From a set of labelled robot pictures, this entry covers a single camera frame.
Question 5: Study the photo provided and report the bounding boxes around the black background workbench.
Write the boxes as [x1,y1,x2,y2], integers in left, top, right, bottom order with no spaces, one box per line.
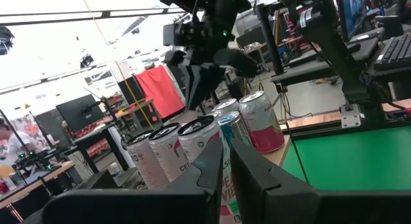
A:
[72,123,130,175]

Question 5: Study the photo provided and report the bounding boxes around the orange red board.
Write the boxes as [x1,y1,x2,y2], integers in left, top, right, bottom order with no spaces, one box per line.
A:
[136,65,186,119]

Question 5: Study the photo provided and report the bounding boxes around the floral patterned banner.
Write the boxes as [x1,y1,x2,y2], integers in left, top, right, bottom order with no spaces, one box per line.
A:
[9,114,52,151]

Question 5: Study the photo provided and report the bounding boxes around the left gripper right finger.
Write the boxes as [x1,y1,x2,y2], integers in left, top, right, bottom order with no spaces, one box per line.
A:
[229,139,411,224]

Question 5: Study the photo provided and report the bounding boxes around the person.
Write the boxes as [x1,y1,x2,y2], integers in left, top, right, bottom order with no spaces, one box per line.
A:
[0,117,38,160]

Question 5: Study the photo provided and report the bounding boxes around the lit computer monitor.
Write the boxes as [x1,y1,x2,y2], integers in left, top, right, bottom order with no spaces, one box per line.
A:
[340,0,370,42]

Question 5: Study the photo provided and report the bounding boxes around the black overhead light bar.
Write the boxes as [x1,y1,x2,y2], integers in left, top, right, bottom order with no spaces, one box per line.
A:
[0,7,187,28]

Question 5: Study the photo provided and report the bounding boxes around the black monitor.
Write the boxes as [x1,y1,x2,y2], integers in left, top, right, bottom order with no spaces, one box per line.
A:
[55,94,105,134]

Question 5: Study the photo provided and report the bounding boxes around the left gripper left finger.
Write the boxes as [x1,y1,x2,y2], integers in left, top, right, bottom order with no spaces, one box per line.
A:
[41,137,225,224]

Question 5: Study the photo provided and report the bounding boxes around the grey desk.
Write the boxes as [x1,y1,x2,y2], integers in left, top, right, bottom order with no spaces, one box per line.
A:
[271,24,411,87]

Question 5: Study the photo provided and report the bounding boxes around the black aluminium table frame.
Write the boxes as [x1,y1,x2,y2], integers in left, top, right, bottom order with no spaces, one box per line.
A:
[285,110,411,141]

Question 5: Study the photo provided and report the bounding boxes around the black overhead camera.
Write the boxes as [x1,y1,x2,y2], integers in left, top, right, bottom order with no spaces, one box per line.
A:
[79,54,94,68]

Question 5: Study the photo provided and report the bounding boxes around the black metal pole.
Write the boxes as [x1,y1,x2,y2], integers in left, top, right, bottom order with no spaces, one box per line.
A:
[256,4,286,76]

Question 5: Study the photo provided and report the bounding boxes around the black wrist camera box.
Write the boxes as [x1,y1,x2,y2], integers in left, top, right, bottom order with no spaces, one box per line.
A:
[162,22,193,47]

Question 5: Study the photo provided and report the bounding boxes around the black dome camera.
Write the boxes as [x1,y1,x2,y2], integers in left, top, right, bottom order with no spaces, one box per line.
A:
[0,26,15,56]

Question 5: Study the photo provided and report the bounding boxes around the background table grey legs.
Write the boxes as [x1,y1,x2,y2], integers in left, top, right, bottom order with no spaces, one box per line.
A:
[0,160,76,223]

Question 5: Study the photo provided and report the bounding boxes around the white metal bracket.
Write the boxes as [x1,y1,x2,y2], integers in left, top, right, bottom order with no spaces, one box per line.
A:
[340,103,362,128]

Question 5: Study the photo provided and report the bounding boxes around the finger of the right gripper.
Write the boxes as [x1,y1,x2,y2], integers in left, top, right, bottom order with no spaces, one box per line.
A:
[165,49,197,109]
[192,49,258,109]

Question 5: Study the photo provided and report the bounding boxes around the black keyboard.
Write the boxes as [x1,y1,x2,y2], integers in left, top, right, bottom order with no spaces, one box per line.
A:
[374,33,411,71]

